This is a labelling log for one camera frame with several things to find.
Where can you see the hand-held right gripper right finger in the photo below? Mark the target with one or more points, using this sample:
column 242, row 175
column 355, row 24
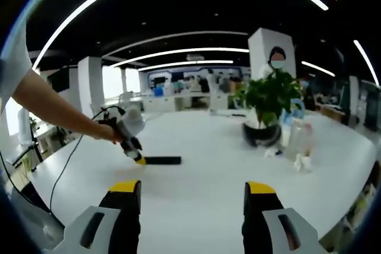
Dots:
column 259, row 206

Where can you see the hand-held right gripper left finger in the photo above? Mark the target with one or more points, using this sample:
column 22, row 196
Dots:
column 125, row 206

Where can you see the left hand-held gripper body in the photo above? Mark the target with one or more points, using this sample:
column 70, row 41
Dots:
column 131, row 123

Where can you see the black remote control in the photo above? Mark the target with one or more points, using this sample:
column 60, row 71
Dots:
column 165, row 160

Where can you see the white office chair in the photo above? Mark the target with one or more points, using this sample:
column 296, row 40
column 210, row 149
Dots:
column 126, row 97

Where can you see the blue water jug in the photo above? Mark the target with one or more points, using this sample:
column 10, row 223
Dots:
column 157, row 91

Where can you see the small white tissue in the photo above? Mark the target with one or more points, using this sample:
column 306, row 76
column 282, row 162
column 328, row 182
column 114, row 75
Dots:
column 271, row 152

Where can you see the crumpled white tissue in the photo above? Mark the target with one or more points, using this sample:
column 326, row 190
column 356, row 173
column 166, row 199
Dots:
column 303, row 163

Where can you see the clear plastic bottle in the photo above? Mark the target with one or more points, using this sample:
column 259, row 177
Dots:
column 299, row 141

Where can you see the ceiling projector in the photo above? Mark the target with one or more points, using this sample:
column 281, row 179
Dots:
column 195, row 57

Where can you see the green potted plant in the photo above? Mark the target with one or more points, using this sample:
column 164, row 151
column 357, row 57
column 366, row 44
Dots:
column 271, row 96

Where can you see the white ceiling light strip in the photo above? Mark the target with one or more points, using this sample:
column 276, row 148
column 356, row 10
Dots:
column 226, row 49

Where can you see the person's white shirt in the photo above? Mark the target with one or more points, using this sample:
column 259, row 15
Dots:
column 13, row 57

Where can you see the long curved ceiling light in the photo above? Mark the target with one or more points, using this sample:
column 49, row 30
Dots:
column 323, row 5

